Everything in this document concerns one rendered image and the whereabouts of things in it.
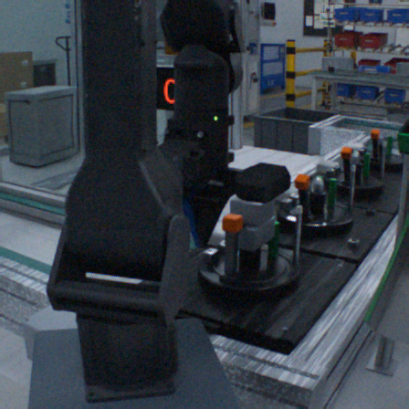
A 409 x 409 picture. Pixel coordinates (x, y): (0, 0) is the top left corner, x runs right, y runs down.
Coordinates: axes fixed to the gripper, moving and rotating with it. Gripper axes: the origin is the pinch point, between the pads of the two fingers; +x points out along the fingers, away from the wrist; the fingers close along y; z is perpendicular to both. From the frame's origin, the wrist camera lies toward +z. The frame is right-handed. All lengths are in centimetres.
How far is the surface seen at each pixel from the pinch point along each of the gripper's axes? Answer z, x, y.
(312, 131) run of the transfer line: -129, 15, -34
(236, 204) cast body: -10.1, 1.6, -1.1
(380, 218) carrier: -45.6, 12.7, 10.5
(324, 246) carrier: -27.7, 12.6, 5.5
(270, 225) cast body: -13.6, 5.0, 2.2
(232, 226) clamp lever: -6.0, 3.0, 0.6
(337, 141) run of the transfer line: -129, 18, -25
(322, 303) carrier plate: -10.2, 12.6, 11.8
